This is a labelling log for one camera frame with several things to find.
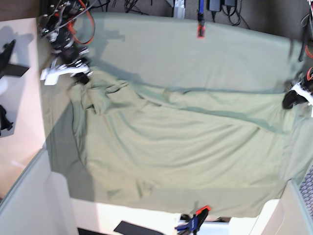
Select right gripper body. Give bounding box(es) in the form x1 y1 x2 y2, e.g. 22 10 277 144
40 46 92 80

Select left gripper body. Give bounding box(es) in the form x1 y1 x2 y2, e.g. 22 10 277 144
290 67 313 106

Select light green T-shirt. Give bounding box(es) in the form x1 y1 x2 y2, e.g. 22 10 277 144
68 71 296 202

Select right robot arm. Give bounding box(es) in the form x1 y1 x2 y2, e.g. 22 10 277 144
38 0 95 86

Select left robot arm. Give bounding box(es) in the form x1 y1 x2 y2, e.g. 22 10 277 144
282 0 313 110

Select black stand upper left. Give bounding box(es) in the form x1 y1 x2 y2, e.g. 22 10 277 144
0 40 29 78

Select black stand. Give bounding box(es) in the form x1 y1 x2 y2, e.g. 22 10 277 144
0 105 13 136
0 40 29 78

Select white cylinder left edge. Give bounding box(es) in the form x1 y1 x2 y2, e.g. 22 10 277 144
0 77 8 95

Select black stand lower left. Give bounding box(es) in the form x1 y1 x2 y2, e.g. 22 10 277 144
0 105 13 136

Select grey mesh object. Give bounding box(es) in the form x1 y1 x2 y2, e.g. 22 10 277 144
300 167 313 217

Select black power adapter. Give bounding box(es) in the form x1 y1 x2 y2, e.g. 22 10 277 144
224 0 237 7
207 0 222 12

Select orange blue clamp top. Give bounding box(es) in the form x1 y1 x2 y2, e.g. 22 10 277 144
198 0 205 39

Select orange blue clamp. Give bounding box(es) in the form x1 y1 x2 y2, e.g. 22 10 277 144
175 206 211 235
198 0 205 39

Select white partition panel right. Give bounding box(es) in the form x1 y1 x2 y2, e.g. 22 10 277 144
250 180 313 235

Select white partition panel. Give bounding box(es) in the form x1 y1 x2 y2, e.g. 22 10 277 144
0 148 78 235
250 180 313 235

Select white partition panel left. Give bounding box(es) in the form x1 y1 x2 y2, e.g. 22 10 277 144
0 148 78 235

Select black flat pad bottom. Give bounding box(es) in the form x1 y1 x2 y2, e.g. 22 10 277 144
114 221 164 235

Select orange blue clamp bottom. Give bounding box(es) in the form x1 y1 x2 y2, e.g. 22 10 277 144
175 206 211 235

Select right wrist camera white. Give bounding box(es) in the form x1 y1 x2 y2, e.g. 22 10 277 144
45 73 59 86

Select tangled black cables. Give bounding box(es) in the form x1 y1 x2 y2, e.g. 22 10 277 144
97 0 157 15

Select aluminium extrusion post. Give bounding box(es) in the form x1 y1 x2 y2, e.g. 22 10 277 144
173 0 185 19

